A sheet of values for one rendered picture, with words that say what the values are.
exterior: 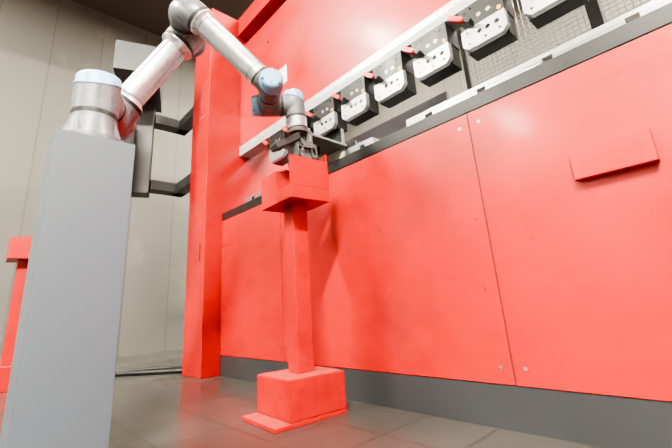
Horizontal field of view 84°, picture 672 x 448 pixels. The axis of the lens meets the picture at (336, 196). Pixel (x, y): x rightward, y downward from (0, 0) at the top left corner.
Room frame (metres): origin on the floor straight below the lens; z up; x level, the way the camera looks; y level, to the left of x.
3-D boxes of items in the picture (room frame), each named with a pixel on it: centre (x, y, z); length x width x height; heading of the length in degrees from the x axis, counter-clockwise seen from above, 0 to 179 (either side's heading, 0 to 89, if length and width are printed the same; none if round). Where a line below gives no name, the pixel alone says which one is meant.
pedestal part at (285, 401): (1.27, 0.17, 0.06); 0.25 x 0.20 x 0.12; 130
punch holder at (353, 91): (1.50, -0.13, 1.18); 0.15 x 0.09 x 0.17; 43
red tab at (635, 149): (0.77, -0.60, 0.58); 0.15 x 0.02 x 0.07; 43
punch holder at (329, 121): (1.64, 0.00, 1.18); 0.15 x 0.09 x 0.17; 43
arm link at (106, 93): (0.96, 0.67, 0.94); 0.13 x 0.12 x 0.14; 16
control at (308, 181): (1.29, 0.15, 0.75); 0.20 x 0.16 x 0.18; 40
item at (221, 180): (2.46, 0.53, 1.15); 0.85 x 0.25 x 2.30; 133
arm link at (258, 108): (1.20, 0.22, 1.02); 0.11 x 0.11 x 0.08; 16
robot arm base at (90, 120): (0.95, 0.67, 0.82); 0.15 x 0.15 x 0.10
